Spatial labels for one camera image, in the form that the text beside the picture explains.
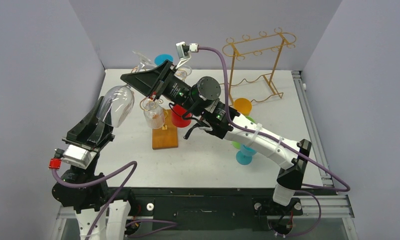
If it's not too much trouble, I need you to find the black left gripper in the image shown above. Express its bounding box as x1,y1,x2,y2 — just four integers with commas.
63,95,115,179

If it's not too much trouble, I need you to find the blue plastic goblet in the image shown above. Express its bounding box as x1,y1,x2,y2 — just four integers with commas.
154,53,173,66
236,144,257,166

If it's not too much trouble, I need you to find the patterned clear glass goblet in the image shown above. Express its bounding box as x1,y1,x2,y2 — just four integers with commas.
143,99,165,129

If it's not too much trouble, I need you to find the small clear wine glass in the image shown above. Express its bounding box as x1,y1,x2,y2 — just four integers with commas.
96,84,135,128

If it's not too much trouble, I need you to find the red plastic goblet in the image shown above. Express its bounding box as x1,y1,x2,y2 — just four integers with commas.
171,104,191,128

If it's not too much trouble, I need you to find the gold spiral rack wooden base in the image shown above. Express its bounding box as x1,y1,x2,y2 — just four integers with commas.
139,97,178,150

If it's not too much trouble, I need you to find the clear champagne flute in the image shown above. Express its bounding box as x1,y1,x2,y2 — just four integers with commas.
131,51,157,73

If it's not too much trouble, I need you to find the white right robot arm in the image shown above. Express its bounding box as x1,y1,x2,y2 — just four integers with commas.
120,60,311,214

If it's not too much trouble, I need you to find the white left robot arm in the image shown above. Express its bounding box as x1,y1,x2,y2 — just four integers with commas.
49,97,137,240

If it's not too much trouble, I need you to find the orange plastic goblet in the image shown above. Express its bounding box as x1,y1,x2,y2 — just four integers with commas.
233,98,252,116

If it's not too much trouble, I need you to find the green plastic goblet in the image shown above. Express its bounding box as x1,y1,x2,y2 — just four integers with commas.
231,116,255,150

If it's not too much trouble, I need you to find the blue plastic goblet front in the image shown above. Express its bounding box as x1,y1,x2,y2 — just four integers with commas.
236,144,257,166

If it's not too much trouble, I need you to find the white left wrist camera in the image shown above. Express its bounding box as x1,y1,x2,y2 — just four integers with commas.
48,145,97,170

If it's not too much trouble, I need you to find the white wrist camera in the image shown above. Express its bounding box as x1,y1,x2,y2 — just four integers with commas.
175,41,199,69
48,145,97,170

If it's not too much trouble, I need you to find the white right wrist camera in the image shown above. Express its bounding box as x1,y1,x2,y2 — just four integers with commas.
175,41,199,69

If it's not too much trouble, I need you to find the gold rectangular wire glass rack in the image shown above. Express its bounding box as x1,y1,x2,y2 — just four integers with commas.
221,27,297,108

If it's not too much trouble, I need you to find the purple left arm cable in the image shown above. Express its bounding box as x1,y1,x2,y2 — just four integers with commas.
50,161,178,240

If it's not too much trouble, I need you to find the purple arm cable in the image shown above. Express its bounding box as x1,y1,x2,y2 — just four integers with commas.
50,161,178,240
198,46,351,239

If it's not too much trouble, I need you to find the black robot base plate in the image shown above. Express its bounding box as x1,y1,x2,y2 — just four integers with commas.
103,187,303,232

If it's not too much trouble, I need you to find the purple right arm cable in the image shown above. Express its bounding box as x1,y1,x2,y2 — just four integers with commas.
198,46,351,239

